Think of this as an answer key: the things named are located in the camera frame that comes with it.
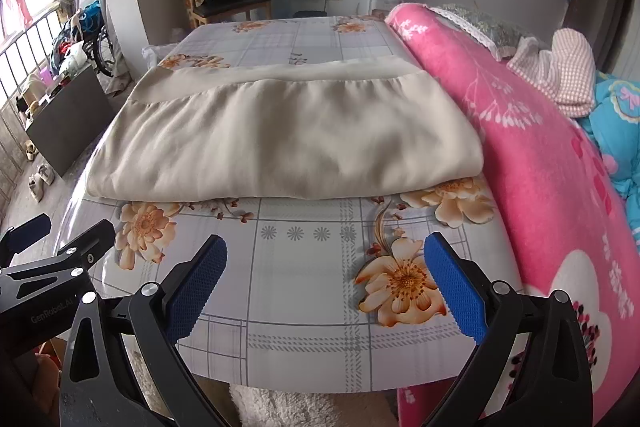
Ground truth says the pink floral blanket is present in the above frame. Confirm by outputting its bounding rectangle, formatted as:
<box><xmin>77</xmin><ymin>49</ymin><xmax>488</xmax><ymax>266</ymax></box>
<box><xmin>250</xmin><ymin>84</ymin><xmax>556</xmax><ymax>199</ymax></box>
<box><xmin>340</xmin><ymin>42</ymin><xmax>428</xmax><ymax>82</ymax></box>
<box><xmin>385</xmin><ymin>3</ymin><xmax>640</xmax><ymax>427</ymax></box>

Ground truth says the pair of light shoes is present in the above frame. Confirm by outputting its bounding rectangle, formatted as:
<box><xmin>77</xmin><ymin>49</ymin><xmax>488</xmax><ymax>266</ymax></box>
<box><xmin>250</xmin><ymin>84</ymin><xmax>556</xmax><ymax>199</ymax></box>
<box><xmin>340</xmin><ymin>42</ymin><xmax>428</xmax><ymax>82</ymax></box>
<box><xmin>27</xmin><ymin>162</ymin><xmax>56</xmax><ymax>203</ymax></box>

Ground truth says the metal balcony railing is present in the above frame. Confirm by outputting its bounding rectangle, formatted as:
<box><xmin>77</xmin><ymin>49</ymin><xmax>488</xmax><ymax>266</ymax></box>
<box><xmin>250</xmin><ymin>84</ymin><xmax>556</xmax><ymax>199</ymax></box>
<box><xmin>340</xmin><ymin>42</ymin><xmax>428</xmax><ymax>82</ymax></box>
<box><xmin>0</xmin><ymin>4</ymin><xmax>69</xmax><ymax>202</ymax></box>

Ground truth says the wheelchair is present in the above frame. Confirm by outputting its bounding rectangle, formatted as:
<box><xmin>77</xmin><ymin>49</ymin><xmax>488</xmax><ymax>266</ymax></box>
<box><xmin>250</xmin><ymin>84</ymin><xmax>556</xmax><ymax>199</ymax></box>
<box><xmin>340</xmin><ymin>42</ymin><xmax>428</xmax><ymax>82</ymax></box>
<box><xmin>80</xmin><ymin>4</ymin><xmax>117</xmax><ymax>78</ymax></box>

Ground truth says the lace trimmed pillow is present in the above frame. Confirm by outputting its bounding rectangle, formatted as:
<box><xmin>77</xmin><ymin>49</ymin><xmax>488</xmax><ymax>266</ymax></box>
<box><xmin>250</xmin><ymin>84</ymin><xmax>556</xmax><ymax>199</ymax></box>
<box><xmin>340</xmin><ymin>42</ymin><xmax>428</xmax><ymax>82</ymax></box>
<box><xmin>430</xmin><ymin>4</ymin><xmax>532</xmax><ymax>58</ymax></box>

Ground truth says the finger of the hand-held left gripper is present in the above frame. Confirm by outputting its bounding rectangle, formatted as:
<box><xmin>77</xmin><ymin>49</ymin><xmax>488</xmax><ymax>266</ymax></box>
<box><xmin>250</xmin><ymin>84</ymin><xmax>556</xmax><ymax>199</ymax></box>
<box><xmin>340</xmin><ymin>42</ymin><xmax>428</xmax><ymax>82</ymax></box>
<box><xmin>50</xmin><ymin>219</ymin><xmax>117</xmax><ymax>281</ymax></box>
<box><xmin>0</xmin><ymin>214</ymin><xmax>53</xmax><ymax>258</ymax></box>

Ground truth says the white fluffy rug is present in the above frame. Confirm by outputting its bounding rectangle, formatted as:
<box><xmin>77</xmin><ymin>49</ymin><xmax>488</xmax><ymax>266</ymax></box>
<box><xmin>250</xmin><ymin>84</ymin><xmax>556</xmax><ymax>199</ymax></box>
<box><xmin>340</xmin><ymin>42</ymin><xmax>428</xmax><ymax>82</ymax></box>
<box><xmin>229</xmin><ymin>384</ymin><xmax>396</xmax><ymax>427</ymax></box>

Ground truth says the dark grey cabinet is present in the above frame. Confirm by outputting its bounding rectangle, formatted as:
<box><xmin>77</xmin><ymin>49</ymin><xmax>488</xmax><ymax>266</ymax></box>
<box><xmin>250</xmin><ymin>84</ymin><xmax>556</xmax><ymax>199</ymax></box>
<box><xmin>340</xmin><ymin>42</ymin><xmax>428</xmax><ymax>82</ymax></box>
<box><xmin>25</xmin><ymin>66</ymin><xmax>116</xmax><ymax>178</ymax></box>

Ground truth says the blue patterned quilt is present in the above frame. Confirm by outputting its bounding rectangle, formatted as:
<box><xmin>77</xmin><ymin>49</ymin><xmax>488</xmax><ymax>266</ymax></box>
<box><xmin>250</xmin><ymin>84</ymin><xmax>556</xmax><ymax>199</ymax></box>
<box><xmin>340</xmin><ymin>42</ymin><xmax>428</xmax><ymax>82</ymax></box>
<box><xmin>575</xmin><ymin>74</ymin><xmax>640</xmax><ymax>253</ymax></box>

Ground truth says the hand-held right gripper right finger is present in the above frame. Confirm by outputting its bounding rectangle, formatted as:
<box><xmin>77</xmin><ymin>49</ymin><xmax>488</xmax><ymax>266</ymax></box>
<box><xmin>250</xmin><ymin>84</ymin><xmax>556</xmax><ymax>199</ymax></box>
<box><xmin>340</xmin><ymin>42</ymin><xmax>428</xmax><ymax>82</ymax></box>
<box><xmin>422</xmin><ymin>232</ymin><xmax>594</xmax><ymax>427</ymax></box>

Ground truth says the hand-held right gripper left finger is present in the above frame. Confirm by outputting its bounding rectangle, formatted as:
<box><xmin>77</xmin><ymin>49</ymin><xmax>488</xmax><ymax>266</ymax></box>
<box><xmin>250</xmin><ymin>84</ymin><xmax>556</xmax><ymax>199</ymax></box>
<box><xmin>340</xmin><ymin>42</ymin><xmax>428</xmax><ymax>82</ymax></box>
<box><xmin>62</xmin><ymin>234</ymin><xmax>229</xmax><ymax>427</ymax></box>

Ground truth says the floral plaid bed sheet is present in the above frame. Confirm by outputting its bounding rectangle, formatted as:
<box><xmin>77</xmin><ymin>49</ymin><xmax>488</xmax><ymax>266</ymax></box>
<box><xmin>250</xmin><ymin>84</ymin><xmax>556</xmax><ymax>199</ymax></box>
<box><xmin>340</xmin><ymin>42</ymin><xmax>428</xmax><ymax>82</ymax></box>
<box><xmin>55</xmin><ymin>16</ymin><xmax>523</xmax><ymax>394</ymax></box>

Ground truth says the pink checkered pillow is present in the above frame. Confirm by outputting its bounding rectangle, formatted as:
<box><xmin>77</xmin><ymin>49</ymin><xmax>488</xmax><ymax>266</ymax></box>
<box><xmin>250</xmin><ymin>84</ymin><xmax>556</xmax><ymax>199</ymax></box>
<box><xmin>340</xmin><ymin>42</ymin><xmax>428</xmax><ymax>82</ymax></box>
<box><xmin>507</xmin><ymin>28</ymin><xmax>597</xmax><ymax>118</ymax></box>

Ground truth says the beige zip jacket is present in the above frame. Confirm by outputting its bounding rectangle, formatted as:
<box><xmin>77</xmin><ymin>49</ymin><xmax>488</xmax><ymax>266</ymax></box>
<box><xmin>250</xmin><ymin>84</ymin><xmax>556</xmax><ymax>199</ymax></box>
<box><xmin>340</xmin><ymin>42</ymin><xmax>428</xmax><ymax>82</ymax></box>
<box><xmin>86</xmin><ymin>57</ymin><xmax>485</xmax><ymax>200</ymax></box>

